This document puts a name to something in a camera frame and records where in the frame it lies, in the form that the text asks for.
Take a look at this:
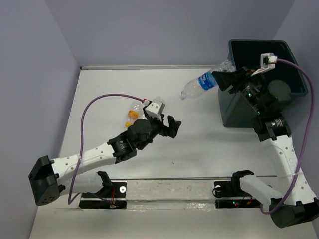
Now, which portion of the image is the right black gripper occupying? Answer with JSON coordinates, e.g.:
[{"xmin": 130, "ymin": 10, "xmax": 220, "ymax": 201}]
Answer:
[{"xmin": 213, "ymin": 66, "xmax": 267, "ymax": 115}]

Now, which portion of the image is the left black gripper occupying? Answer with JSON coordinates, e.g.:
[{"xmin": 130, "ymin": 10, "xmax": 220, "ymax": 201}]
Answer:
[{"xmin": 137, "ymin": 107, "xmax": 180, "ymax": 150}]

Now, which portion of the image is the blue label water bottle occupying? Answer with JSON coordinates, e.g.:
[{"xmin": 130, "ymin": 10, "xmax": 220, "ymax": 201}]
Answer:
[{"xmin": 180, "ymin": 60, "xmax": 236, "ymax": 100}]

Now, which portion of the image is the clear long bottle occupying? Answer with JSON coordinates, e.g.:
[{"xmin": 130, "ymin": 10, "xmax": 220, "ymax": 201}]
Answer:
[{"xmin": 143, "ymin": 96, "xmax": 165, "ymax": 117}]

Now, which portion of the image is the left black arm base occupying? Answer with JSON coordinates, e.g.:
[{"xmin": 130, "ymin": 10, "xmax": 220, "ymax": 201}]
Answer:
[{"xmin": 79, "ymin": 171, "xmax": 127, "ymax": 210}]

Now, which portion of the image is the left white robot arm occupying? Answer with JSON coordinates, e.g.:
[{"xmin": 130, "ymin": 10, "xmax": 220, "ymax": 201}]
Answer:
[{"xmin": 28, "ymin": 116, "xmax": 181, "ymax": 206}]

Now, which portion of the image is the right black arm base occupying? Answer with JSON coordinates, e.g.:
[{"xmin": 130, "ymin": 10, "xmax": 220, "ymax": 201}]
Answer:
[{"xmin": 212, "ymin": 170, "xmax": 260, "ymax": 209}]

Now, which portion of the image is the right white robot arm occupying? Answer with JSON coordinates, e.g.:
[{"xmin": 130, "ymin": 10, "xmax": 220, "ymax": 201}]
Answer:
[{"xmin": 212, "ymin": 67, "xmax": 319, "ymax": 228}]

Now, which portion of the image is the dark green plastic bin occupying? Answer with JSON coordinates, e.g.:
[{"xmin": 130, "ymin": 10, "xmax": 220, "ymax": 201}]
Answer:
[{"xmin": 218, "ymin": 39, "xmax": 308, "ymax": 128}]

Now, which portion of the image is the clear bottle orange label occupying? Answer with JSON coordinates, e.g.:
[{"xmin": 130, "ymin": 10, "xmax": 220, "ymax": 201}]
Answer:
[{"xmin": 125, "ymin": 101, "xmax": 146, "ymax": 127}]

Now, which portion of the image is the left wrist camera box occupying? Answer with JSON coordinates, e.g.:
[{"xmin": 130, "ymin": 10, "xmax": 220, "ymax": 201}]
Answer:
[{"xmin": 145, "ymin": 99, "xmax": 165, "ymax": 121}]

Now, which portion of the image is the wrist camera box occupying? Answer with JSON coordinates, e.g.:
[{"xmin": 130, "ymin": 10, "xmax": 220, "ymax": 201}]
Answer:
[
  {"xmin": 252, "ymin": 53, "xmax": 278, "ymax": 76},
  {"xmin": 145, "ymin": 99, "xmax": 165, "ymax": 121}
]

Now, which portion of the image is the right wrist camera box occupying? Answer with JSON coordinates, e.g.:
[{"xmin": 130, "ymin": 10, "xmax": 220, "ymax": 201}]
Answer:
[{"xmin": 252, "ymin": 53, "xmax": 278, "ymax": 76}]

